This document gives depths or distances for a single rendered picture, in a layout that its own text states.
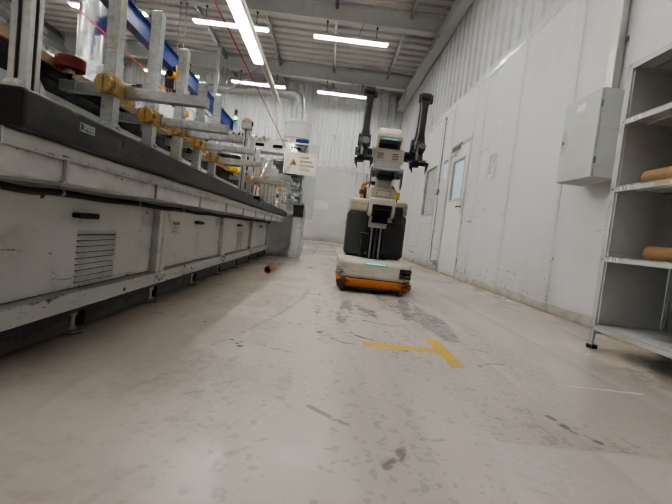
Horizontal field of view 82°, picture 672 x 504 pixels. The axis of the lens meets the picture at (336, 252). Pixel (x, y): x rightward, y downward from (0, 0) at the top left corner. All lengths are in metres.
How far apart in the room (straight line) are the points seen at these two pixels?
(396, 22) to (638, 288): 7.38
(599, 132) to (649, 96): 0.52
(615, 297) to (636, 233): 0.37
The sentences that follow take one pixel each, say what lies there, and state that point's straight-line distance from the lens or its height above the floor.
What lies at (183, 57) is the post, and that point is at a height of 1.12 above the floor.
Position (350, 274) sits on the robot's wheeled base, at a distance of 3.21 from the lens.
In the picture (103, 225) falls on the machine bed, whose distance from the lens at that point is 1.83.
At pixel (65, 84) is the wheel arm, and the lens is 1.47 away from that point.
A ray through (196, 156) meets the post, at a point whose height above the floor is 0.77.
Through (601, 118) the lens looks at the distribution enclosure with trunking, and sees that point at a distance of 3.28.
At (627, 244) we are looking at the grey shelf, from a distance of 2.67.
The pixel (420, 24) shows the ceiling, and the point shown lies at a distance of 9.15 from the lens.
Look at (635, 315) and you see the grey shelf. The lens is 2.75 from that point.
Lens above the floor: 0.48
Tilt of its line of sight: 3 degrees down
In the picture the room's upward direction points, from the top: 6 degrees clockwise
